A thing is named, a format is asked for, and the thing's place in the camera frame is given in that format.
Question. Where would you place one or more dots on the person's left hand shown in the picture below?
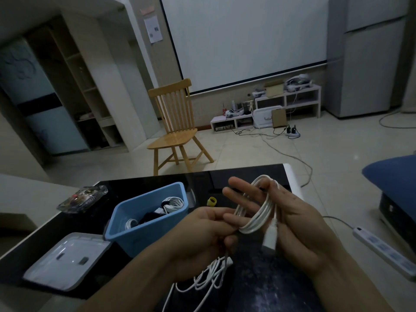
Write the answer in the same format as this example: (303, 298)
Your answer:
(198, 237)

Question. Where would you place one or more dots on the person's right hand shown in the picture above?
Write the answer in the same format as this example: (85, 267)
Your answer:
(302, 230)

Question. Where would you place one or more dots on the person's right fingers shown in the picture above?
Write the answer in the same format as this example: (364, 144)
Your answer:
(242, 188)

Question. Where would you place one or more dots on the person's left thumb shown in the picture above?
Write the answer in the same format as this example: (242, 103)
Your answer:
(231, 245)

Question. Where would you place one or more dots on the person's left forearm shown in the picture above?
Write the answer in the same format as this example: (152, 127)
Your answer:
(136, 282)

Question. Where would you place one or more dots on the person's right forearm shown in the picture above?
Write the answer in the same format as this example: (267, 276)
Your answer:
(347, 289)

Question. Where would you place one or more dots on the low white shelf unit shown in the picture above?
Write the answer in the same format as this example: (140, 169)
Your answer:
(217, 121)

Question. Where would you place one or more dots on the power strip with black adapters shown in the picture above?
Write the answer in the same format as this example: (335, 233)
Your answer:
(292, 134)

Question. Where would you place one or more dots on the white carry case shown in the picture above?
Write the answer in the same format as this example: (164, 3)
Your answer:
(261, 116)

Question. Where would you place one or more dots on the white device on low shelf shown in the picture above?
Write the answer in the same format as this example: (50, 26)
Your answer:
(234, 113)

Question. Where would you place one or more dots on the flat cardboard piece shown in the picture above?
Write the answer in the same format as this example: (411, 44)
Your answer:
(279, 118)

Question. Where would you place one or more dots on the blue plastic bin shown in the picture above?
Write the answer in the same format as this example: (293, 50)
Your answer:
(152, 233)

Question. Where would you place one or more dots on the wooden chair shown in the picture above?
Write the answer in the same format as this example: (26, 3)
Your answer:
(174, 139)

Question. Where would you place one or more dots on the cardboard box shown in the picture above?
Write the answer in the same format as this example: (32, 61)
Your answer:
(274, 89)

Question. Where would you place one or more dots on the tall white shelf unit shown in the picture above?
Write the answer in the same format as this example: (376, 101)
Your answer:
(313, 94)

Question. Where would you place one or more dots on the white headset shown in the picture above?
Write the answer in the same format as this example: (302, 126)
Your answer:
(297, 82)

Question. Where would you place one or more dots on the white projector screen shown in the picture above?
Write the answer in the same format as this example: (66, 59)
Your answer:
(247, 38)

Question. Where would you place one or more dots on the blue sofa cushion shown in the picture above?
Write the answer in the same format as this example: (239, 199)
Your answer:
(393, 178)

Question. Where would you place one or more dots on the long white power strip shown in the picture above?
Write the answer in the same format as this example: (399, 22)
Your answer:
(383, 251)

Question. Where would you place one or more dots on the white box lid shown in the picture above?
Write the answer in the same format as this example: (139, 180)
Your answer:
(65, 259)

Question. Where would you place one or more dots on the beige open bookcase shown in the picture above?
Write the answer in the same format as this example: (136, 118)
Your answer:
(97, 94)

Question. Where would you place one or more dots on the silver refrigerator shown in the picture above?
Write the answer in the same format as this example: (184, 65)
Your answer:
(364, 61)

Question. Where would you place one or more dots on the white paper notice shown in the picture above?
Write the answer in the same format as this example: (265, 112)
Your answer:
(153, 29)

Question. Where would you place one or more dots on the pink sticky note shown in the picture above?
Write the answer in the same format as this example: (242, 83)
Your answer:
(147, 10)

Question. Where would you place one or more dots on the blue glass door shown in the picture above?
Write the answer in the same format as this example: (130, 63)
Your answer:
(42, 126)

